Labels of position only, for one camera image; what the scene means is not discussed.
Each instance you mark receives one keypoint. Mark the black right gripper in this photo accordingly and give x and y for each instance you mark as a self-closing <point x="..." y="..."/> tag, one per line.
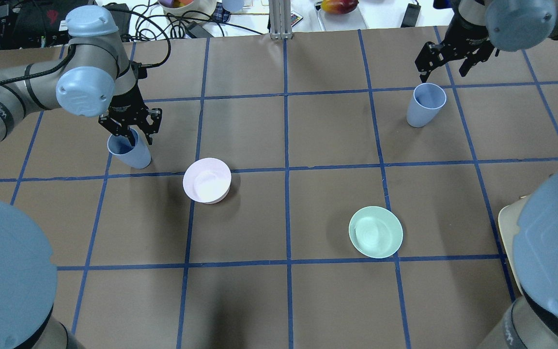
<point x="468" y="35"/>

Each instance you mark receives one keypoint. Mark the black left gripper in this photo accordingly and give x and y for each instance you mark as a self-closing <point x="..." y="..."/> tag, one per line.
<point x="127" y="106"/>

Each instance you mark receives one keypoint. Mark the blue cup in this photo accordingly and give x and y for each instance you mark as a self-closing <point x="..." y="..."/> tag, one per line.
<point x="426" y="102"/>
<point x="136" y="156"/>

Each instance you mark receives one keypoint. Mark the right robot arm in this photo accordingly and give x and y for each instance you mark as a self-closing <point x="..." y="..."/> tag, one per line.
<point x="531" y="322"/>

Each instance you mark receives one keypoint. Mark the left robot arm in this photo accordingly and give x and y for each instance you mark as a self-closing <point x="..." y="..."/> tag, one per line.
<point x="91" y="76"/>

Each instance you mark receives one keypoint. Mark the black power adapter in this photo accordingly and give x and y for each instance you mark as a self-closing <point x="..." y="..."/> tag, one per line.
<point x="411" y="15"/>

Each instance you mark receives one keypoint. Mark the pink bowl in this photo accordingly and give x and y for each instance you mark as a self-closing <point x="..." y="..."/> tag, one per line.
<point x="207" y="181"/>

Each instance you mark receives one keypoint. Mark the red apple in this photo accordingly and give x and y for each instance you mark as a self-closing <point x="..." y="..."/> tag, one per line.
<point x="339" y="7"/>

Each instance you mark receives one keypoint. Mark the cream white toaster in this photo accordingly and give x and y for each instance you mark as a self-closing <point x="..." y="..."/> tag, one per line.
<point x="506" y="232"/>

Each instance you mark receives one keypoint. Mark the mint green bowl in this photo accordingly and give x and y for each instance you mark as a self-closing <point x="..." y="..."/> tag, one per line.
<point x="375" y="232"/>

